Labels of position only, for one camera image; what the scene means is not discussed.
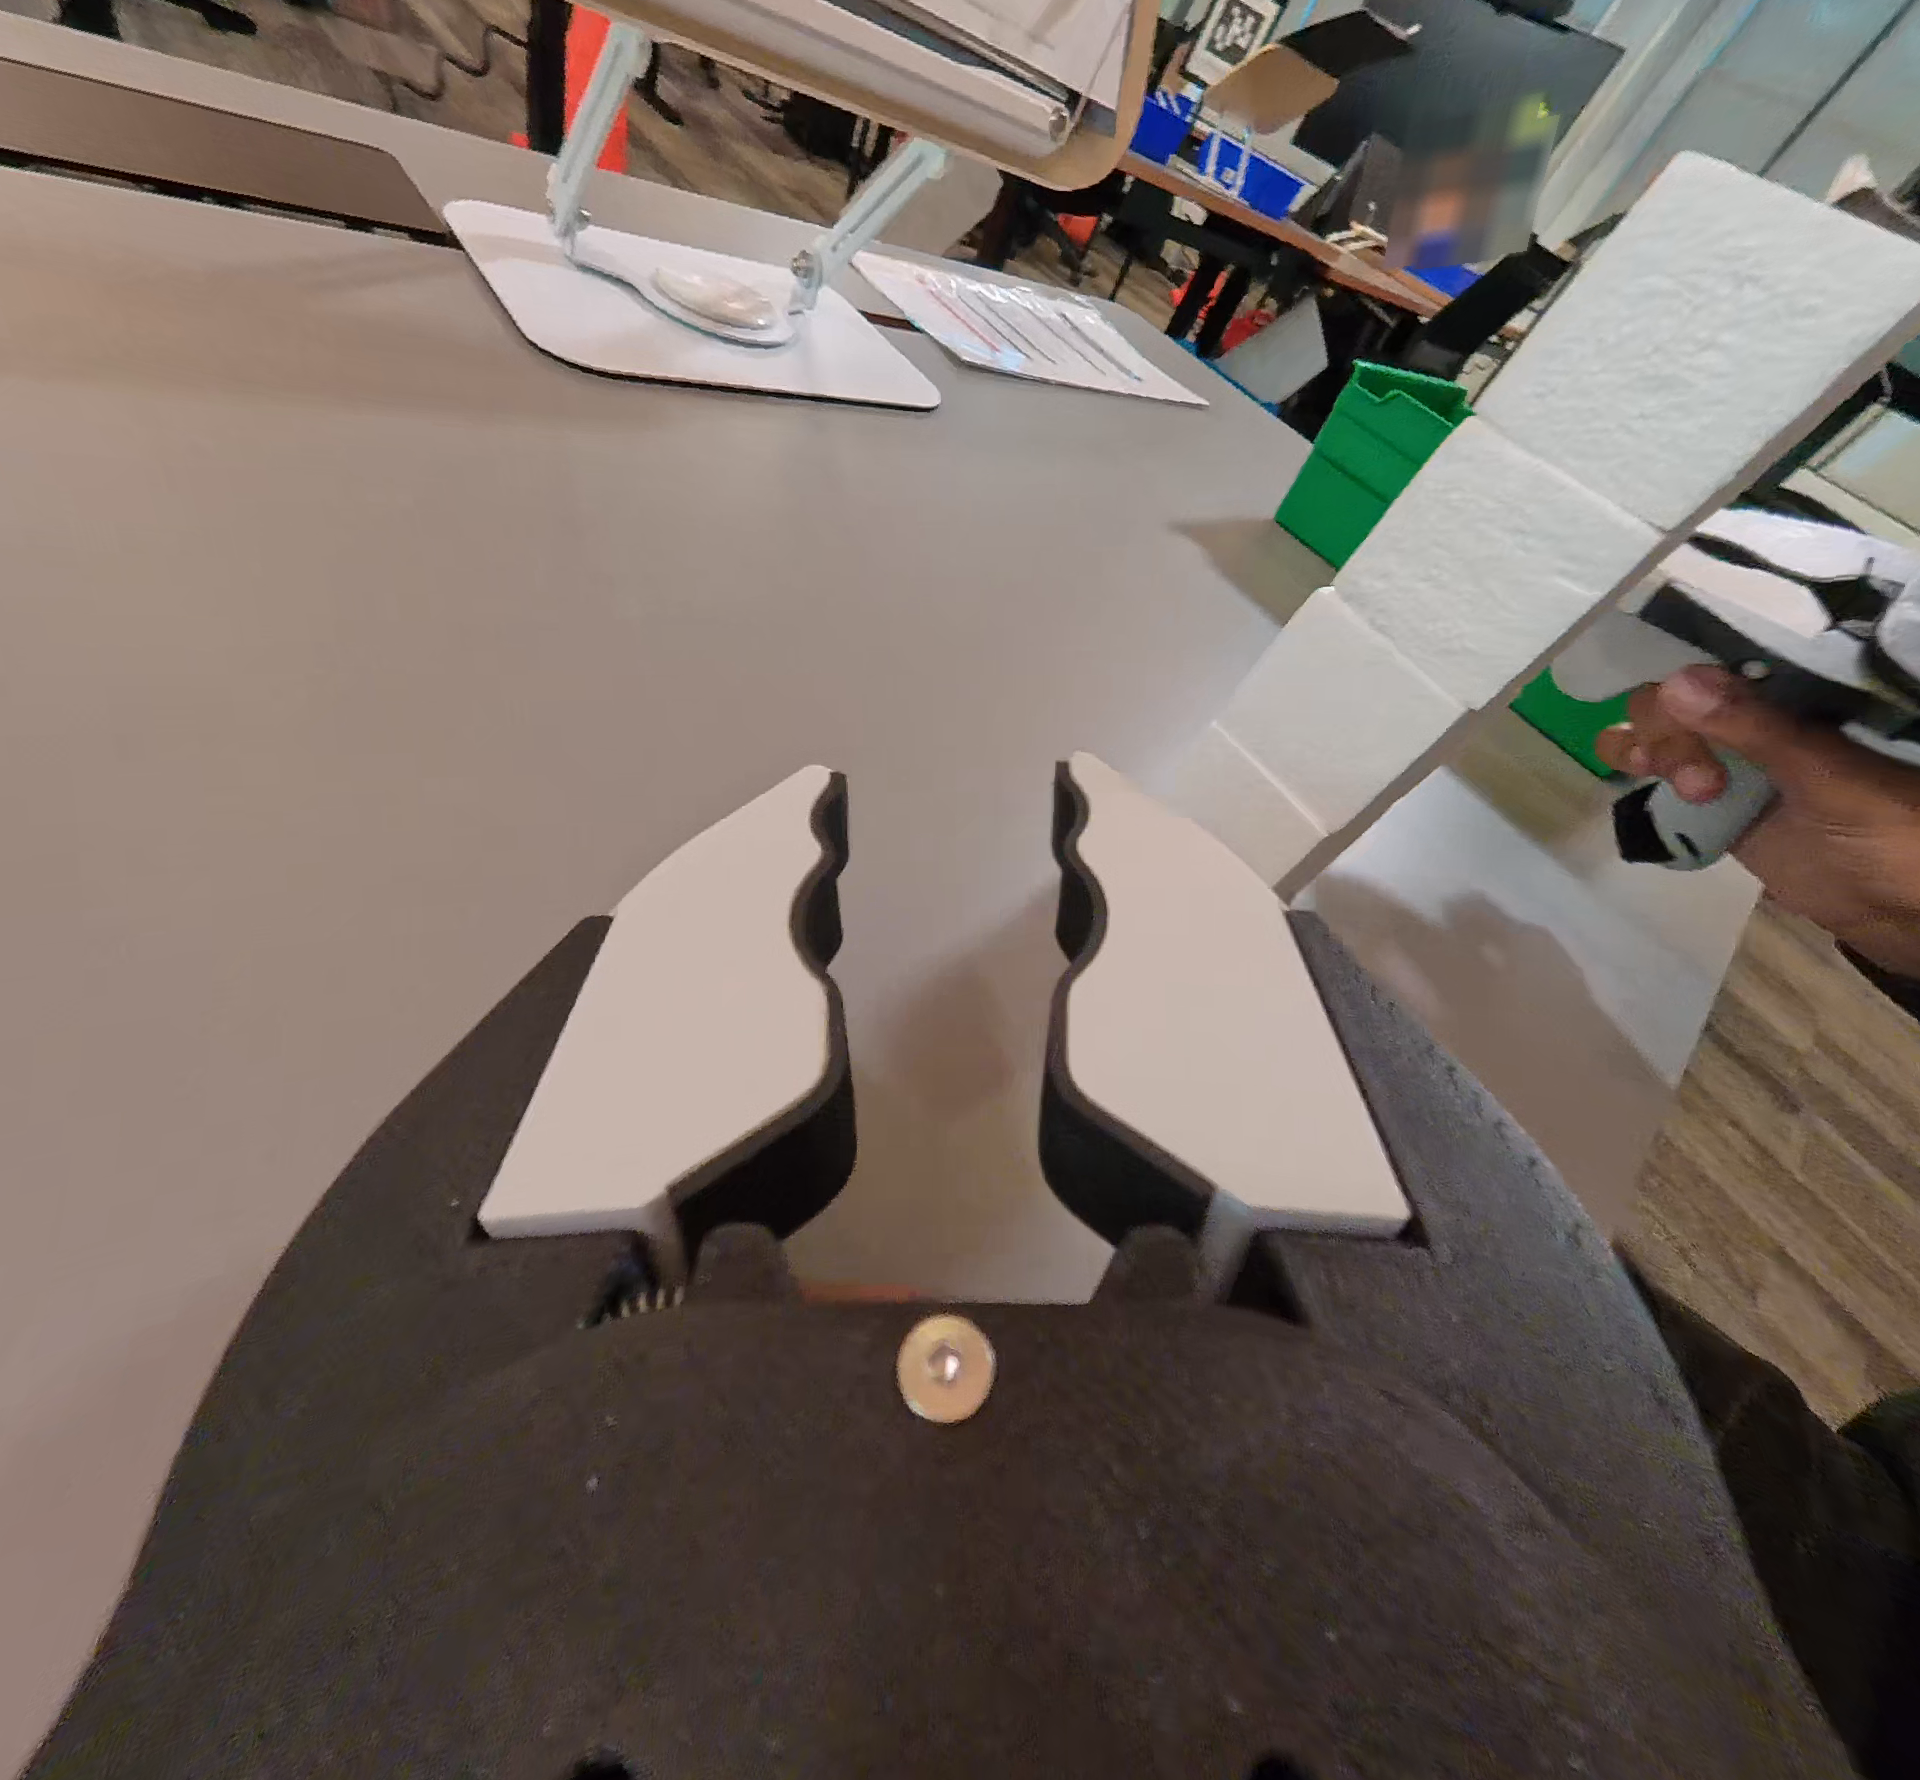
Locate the framed black white marker sign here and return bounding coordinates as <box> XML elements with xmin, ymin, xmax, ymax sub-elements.
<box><xmin>1184</xmin><ymin>0</ymin><xmax>1287</xmax><ymax>87</ymax></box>

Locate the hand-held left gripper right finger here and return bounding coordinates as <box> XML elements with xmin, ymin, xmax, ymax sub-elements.
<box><xmin>1039</xmin><ymin>756</ymin><xmax>1412</xmax><ymax>1279</ymax></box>

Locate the person's right hand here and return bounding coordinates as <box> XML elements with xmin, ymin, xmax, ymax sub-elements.
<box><xmin>1593</xmin><ymin>662</ymin><xmax>1920</xmax><ymax>983</ymax></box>

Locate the grey desk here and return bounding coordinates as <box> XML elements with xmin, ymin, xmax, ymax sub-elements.
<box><xmin>0</xmin><ymin>10</ymin><xmax>1761</xmax><ymax>1780</ymax></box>

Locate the wooden table with black legs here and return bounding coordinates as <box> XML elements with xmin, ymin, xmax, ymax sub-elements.
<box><xmin>1115</xmin><ymin>154</ymin><xmax>1455</xmax><ymax>313</ymax></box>

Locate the green plastic bin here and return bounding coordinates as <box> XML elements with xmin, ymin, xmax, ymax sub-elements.
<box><xmin>1277</xmin><ymin>363</ymin><xmax>1639</xmax><ymax>779</ymax></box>

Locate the clear plastic sleeve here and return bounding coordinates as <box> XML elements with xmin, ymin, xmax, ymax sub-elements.
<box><xmin>853</xmin><ymin>254</ymin><xmax>1209</xmax><ymax>405</ymax></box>

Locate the large black monitor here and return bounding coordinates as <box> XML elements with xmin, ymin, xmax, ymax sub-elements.
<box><xmin>1295</xmin><ymin>0</ymin><xmax>1628</xmax><ymax>254</ymax></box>

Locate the orange traffic cone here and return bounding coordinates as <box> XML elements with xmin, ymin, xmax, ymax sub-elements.
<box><xmin>562</xmin><ymin>3</ymin><xmax>633</xmax><ymax>173</ymax></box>

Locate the grey desk cable cover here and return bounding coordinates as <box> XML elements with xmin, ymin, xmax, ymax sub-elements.
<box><xmin>0</xmin><ymin>54</ymin><xmax>459</xmax><ymax>247</ymax></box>

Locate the person's dark clothing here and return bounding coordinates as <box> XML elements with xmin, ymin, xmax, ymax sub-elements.
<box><xmin>1628</xmin><ymin>1255</ymin><xmax>1920</xmax><ymax>1780</ymax></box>

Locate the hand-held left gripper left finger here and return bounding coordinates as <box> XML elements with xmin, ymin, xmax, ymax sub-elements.
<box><xmin>476</xmin><ymin>763</ymin><xmax>859</xmax><ymax>1279</ymax></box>

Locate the open cardboard box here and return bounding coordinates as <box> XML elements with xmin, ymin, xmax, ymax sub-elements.
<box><xmin>1205</xmin><ymin>10</ymin><xmax>1419</xmax><ymax>132</ymax></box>

